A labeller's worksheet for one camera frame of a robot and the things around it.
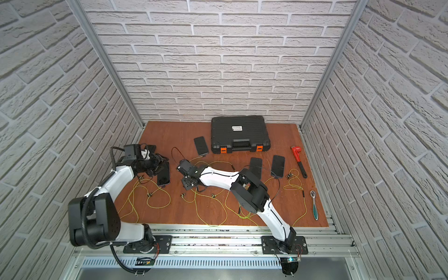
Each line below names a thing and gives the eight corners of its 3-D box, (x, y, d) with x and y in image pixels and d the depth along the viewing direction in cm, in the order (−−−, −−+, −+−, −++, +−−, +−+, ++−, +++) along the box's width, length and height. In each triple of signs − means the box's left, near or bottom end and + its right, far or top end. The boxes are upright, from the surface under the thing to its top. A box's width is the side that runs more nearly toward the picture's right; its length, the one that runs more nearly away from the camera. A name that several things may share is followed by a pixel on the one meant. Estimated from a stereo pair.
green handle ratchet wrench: (314, 219, 83) (316, 218, 81) (309, 191, 92) (311, 190, 90) (318, 220, 83) (319, 219, 81) (313, 192, 92) (314, 190, 90)
